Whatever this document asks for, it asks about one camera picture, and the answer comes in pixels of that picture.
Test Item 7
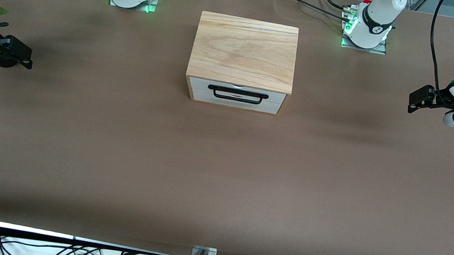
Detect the light wooden drawer cabinet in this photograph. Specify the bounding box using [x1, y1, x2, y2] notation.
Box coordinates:
[182, 9, 302, 118]

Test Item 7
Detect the wooden drawer white front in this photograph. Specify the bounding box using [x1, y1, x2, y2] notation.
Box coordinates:
[186, 76, 290, 107]

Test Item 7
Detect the brown table cover sheet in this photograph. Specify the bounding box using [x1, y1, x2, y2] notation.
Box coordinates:
[0, 0, 454, 255]

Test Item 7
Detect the black metal drawer handle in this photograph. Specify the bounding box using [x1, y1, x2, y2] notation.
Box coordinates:
[206, 83, 270, 107]

